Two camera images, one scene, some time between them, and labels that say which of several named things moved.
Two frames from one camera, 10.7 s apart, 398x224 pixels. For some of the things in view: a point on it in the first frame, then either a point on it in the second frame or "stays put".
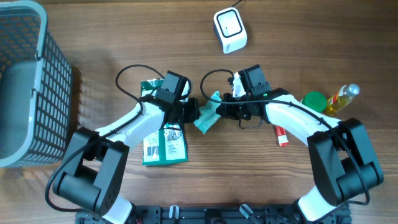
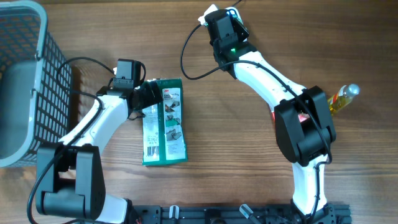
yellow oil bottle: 341,98 stays put
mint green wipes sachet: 208,115 to 233,12
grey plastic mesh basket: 36,86 stays put
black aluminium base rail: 259,214 stays put
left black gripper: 193,113 to 149,99
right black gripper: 225,108 to 241,33
